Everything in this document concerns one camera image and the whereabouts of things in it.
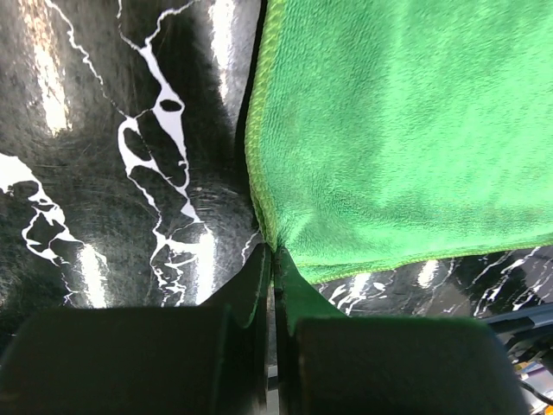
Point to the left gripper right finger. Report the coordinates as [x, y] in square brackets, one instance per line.
[330, 363]

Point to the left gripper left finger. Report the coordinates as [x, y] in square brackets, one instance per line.
[204, 359]

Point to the green microfibre towel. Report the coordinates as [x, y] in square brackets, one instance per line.
[385, 133]

